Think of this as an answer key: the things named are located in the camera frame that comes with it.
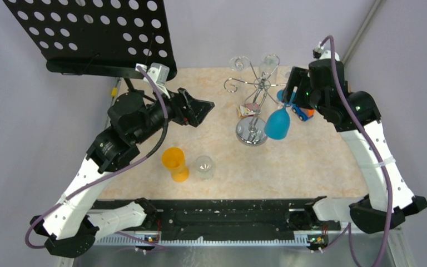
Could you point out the aluminium corner profile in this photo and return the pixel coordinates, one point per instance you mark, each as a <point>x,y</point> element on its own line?
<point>362,30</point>

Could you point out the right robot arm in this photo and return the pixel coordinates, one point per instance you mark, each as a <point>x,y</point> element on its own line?
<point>356,117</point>

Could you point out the small red white box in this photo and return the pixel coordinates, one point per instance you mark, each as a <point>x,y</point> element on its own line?
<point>248,110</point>

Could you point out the clear wine glass back middle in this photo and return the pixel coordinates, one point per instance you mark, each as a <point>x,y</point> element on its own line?
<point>268,67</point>

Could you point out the orange wine glass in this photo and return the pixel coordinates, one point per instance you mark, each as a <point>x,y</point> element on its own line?
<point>173,159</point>

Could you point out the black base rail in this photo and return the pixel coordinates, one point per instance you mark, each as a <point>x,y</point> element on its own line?
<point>234,220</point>

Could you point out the clear wine glass back left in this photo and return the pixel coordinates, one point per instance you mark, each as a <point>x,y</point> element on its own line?
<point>239,63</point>

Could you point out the black perforated music stand desk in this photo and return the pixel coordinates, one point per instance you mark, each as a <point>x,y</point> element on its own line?
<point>101,38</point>

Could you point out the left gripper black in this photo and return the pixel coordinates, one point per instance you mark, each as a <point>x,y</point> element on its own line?
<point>187,112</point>

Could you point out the clear wine glass front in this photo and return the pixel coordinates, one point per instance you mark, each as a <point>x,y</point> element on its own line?
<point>204,167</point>

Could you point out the chrome wire wine glass rack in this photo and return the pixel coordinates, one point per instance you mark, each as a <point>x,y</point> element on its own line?
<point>250,128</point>

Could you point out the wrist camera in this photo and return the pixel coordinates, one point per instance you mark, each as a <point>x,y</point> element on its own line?
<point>158,74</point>
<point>321,53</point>

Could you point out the yellow clip left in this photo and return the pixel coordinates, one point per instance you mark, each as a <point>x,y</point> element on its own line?
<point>114,92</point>

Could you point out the blue and orange toy car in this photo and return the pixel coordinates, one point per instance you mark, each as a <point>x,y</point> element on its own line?
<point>303,114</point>

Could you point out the clear wine glass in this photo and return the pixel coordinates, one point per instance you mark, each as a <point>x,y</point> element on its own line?
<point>239,63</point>
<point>204,167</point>
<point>268,67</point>

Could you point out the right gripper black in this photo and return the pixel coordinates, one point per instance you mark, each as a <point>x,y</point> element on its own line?
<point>299,77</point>

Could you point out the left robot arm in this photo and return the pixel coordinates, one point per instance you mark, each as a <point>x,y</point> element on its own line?
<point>69,227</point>

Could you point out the blue wine glass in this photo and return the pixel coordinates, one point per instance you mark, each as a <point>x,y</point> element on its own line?
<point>278,123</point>

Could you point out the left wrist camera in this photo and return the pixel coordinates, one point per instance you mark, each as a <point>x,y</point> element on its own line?
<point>158,74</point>

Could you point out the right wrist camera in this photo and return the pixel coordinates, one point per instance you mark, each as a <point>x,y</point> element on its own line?
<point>321,53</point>

